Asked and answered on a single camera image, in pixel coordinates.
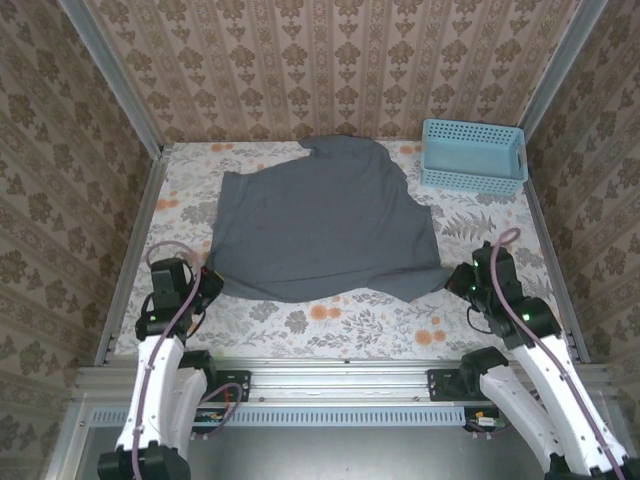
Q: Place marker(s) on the grey t-shirt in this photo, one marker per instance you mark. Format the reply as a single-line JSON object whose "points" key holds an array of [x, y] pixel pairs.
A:
{"points": [[325, 225]]}

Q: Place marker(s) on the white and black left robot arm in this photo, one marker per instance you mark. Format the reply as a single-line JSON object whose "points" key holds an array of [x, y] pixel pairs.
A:
{"points": [[155, 400]]}

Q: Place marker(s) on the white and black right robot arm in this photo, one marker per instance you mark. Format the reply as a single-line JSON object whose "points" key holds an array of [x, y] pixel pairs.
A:
{"points": [[550, 400]]}

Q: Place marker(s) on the floral patterned table cover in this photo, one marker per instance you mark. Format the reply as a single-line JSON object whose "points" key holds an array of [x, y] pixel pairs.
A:
{"points": [[350, 330]]}

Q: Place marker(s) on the light blue perforated plastic basket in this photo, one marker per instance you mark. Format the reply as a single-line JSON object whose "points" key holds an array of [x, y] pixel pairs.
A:
{"points": [[470, 160]]}

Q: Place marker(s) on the small electronics board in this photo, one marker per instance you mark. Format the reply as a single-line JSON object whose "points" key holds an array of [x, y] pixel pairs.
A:
{"points": [[210, 419], [484, 421]]}

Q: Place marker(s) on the grey sheet metal panel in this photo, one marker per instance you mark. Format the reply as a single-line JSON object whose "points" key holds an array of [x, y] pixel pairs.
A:
{"points": [[340, 455]]}

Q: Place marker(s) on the aluminium side rail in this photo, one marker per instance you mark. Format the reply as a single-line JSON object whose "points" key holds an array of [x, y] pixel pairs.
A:
{"points": [[550, 240], [137, 215]]}

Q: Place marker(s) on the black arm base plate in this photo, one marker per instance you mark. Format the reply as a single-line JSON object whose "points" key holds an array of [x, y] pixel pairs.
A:
{"points": [[445, 385], [232, 385]]}

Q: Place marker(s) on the aluminium mounting rail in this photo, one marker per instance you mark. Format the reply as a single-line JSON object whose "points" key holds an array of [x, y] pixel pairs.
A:
{"points": [[340, 382]]}

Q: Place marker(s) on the aluminium frame post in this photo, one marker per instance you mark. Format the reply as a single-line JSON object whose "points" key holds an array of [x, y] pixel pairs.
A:
{"points": [[560, 65], [110, 75]]}

